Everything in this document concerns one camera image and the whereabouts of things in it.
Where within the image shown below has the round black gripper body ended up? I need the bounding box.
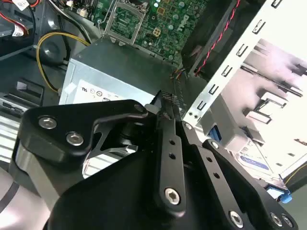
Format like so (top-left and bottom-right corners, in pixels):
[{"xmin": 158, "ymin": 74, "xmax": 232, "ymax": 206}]
[{"xmin": 49, "ymin": 143, "xmax": 240, "ymax": 230}]

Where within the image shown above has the hard disk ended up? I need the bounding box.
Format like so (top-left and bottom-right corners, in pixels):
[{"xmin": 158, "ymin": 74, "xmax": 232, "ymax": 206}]
[{"xmin": 211, "ymin": 124, "xmax": 293, "ymax": 204}]

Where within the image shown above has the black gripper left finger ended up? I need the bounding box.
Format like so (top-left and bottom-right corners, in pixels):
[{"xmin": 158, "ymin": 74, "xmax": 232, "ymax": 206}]
[{"xmin": 9, "ymin": 90, "xmax": 188, "ymax": 214}]

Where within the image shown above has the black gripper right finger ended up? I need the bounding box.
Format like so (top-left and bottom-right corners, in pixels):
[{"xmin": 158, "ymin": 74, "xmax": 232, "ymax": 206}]
[{"xmin": 169, "ymin": 94, "xmax": 299, "ymax": 230}]

